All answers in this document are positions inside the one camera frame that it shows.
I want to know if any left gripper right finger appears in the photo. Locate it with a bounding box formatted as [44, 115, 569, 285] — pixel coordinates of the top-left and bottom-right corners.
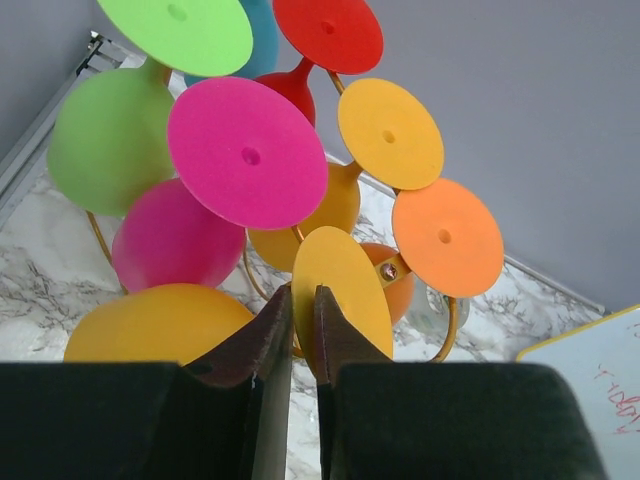
[313, 286, 606, 479]

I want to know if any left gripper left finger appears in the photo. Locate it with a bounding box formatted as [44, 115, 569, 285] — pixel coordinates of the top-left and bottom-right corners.
[1, 286, 293, 479]

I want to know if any yellow wine glass front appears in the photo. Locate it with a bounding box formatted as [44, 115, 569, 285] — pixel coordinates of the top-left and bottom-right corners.
[63, 226, 393, 386]

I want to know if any yellow wine glass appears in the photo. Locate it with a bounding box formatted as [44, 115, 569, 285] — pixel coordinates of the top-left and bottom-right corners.
[63, 226, 393, 386]
[247, 77, 446, 274]

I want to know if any orange wine glass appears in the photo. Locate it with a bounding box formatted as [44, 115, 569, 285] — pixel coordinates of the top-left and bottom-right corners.
[361, 178, 504, 325]

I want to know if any pink wine glass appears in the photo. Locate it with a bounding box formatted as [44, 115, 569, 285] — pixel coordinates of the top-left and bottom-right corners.
[112, 77, 328, 292]

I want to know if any yellow wine glass rear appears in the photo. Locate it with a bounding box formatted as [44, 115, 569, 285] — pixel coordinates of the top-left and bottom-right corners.
[247, 77, 446, 274]

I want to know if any green wine glass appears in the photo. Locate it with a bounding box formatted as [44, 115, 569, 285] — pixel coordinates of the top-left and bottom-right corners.
[47, 0, 253, 216]

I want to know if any red wine glass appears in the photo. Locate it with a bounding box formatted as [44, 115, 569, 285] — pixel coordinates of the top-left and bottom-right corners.
[257, 0, 384, 123]

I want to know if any cyan wine glass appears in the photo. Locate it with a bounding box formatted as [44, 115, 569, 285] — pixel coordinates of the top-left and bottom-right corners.
[177, 1, 278, 79]

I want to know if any clear tape roll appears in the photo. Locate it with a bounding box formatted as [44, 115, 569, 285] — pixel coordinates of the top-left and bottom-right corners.
[405, 281, 449, 337]

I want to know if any yellow framed whiteboard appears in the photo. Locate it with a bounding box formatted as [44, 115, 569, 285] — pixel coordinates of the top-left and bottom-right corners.
[516, 306, 640, 479]

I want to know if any gold wire glass rack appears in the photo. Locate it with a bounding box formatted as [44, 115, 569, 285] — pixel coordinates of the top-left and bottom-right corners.
[86, 70, 459, 362]

